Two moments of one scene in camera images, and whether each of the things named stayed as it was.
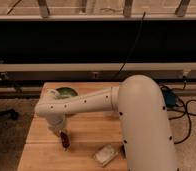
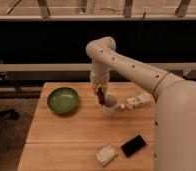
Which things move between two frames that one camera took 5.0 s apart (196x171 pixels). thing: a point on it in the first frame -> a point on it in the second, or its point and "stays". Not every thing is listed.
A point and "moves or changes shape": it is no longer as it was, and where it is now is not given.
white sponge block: [105, 155] stays
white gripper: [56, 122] -> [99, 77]
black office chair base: [7, 114] stays
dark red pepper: [65, 140] moves or changes shape
